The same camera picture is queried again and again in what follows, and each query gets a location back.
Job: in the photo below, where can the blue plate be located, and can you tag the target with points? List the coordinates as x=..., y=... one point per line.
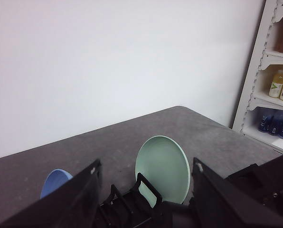
x=53, y=180

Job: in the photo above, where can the black plastic dish rack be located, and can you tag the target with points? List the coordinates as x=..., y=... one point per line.
x=143, y=207

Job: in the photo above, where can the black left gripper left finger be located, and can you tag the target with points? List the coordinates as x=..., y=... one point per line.
x=74, y=204

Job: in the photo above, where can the white shelving unit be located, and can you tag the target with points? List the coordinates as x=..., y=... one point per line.
x=255, y=98

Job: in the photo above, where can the green plate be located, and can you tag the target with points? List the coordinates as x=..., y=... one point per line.
x=163, y=161

